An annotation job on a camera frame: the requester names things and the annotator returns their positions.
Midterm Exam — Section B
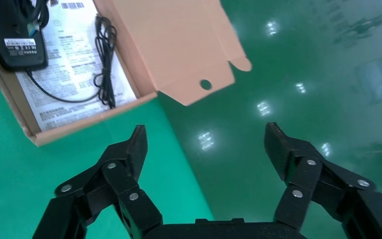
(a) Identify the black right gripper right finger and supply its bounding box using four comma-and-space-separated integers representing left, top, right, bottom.
264, 122, 382, 239

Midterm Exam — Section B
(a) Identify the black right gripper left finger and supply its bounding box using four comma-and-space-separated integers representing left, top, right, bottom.
32, 124, 164, 239

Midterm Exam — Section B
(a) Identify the thin black mouse cable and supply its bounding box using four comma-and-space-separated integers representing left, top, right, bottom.
25, 14, 118, 110

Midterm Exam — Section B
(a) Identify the black data cable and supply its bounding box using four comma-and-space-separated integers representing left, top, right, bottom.
27, 0, 59, 35

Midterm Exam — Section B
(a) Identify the black wired computer mouse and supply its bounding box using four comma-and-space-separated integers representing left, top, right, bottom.
0, 0, 49, 72

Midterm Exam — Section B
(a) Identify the open brown cardboard box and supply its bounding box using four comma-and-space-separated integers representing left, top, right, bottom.
0, 0, 253, 147

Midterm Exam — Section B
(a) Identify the white printed instruction sheet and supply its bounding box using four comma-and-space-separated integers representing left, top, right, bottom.
14, 0, 137, 132

